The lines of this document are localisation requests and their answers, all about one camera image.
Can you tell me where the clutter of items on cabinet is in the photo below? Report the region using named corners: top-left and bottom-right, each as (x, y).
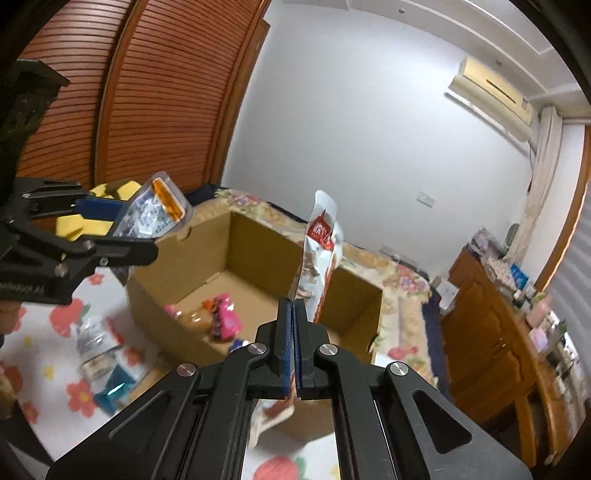
top-left (466, 224), bottom-right (583, 393)

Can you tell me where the pink snack packet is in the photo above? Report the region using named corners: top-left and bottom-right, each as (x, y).
top-left (203, 293), bottom-right (243, 340)

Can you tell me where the cardboard box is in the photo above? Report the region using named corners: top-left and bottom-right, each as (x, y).
top-left (126, 203), bottom-right (387, 441)

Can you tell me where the blue foil snack packet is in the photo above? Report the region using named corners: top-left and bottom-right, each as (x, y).
top-left (92, 364), bottom-right (139, 414)

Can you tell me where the wooden louvred wardrobe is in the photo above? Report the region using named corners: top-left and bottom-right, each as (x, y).
top-left (14, 0), bottom-right (273, 195)

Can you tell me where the cream air conditioner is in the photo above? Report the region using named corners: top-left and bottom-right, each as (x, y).
top-left (450, 56), bottom-right (537, 142)

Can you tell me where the white and red snack packet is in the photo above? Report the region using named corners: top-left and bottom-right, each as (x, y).
top-left (249, 190), bottom-right (345, 448)

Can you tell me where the clear grey snack packet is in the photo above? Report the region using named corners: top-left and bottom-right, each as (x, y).
top-left (76, 316), bottom-right (123, 382)

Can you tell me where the yellow pillow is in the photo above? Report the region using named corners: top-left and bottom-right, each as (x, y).
top-left (55, 180), bottom-right (142, 243)

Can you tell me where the clear orange-edged snack packet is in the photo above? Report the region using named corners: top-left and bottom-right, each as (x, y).
top-left (111, 172), bottom-right (195, 241)

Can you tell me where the wooden cabinet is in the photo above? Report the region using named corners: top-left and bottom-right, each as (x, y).
top-left (438, 247), bottom-right (591, 468)

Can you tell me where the brown snack packet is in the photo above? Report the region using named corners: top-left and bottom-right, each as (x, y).
top-left (185, 308), bottom-right (214, 334)

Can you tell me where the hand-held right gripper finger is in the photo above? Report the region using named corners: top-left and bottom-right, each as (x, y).
top-left (294, 299), bottom-right (532, 480)
top-left (46, 298), bottom-right (296, 480)

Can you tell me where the white box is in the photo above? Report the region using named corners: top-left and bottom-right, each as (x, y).
top-left (434, 276), bottom-right (459, 311)

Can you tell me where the cream curtain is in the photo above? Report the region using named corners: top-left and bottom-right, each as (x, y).
top-left (508, 106), bottom-right (565, 259)

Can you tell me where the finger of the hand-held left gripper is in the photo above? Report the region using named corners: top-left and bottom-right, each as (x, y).
top-left (14, 178), bottom-right (126, 228)
top-left (4, 216), bottom-right (160, 276)

